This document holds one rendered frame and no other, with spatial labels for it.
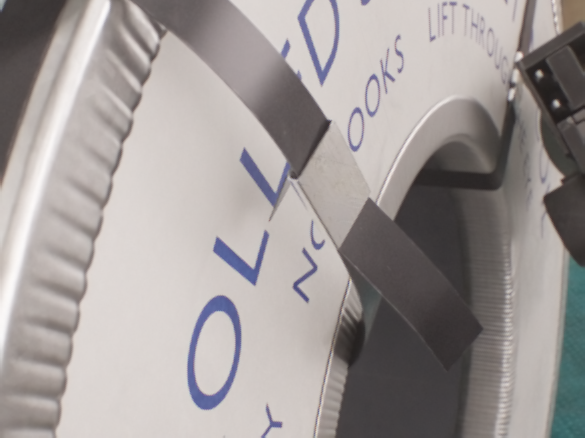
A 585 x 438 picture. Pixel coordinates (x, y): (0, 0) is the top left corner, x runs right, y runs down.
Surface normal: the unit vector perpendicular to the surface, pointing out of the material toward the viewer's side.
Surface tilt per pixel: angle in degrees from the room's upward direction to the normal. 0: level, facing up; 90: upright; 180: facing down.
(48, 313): 89
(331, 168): 96
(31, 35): 45
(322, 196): 96
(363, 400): 63
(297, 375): 90
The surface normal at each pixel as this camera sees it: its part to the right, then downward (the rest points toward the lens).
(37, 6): -0.34, -0.47
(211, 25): 0.67, -0.16
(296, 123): 0.77, 0.05
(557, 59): -0.47, -0.12
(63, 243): 0.89, 0.07
